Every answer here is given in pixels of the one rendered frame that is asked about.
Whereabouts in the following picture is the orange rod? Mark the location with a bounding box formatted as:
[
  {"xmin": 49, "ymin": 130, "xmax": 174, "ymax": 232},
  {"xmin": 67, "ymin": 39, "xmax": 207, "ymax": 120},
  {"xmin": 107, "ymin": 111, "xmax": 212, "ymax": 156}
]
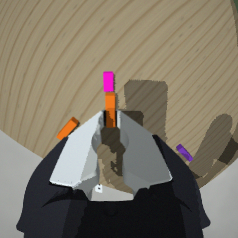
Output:
[
  {"xmin": 57, "ymin": 117, "xmax": 78, "ymax": 140},
  {"xmin": 105, "ymin": 93, "xmax": 115, "ymax": 128}
]

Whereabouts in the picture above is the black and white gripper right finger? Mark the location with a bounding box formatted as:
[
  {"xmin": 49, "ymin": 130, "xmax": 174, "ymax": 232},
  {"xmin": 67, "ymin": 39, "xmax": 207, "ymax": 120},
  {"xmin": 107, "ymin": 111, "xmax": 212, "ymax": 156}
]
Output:
[{"xmin": 115, "ymin": 109, "xmax": 211, "ymax": 229}]

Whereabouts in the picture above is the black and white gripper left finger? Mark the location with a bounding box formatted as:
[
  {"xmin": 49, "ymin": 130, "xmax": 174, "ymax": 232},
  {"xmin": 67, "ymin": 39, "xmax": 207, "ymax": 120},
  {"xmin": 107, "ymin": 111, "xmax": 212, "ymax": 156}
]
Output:
[{"xmin": 16, "ymin": 109, "xmax": 106, "ymax": 233}]

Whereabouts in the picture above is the purple rod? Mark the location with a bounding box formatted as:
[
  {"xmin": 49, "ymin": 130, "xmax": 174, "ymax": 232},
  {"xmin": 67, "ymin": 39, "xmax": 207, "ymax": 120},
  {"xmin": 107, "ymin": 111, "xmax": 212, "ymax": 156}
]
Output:
[{"xmin": 176, "ymin": 144, "xmax": 193, "ymax": 162}]

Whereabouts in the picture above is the magenta block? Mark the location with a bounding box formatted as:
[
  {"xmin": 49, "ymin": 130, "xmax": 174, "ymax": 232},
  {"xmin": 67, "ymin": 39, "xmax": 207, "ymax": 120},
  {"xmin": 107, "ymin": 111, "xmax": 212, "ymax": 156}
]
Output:
[{"xmin": 103, "ymin": 72, "xmax": 113, "ymax": 91}]

